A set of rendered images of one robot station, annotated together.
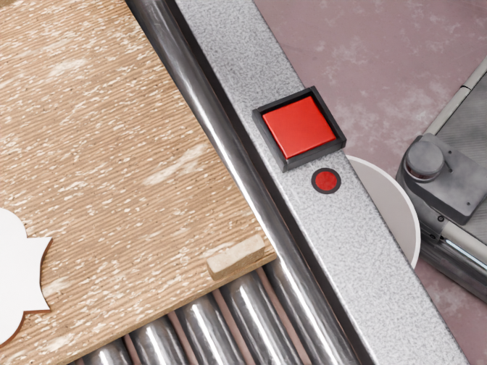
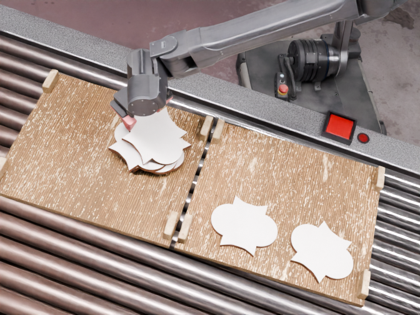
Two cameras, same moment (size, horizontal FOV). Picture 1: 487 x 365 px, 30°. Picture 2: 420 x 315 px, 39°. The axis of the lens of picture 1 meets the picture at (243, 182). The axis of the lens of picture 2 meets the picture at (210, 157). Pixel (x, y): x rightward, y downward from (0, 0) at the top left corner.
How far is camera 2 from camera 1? 0.95 m
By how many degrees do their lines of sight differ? 27
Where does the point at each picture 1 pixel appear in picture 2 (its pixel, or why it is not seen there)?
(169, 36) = (265, 129)
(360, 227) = (387, 144)
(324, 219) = (376, 150)
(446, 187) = not seen: hidden behind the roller
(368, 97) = not seen: hidden behind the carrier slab
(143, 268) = (356, 207)
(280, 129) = (336, 131)
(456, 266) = not seen: hidden behind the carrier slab
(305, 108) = (335, 119)
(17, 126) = (264, 197)
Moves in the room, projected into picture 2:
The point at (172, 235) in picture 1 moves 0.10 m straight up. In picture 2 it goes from (351, 189) to (365, 167)
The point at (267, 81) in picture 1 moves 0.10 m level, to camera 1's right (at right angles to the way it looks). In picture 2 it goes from (310, 120) to (335, 100)
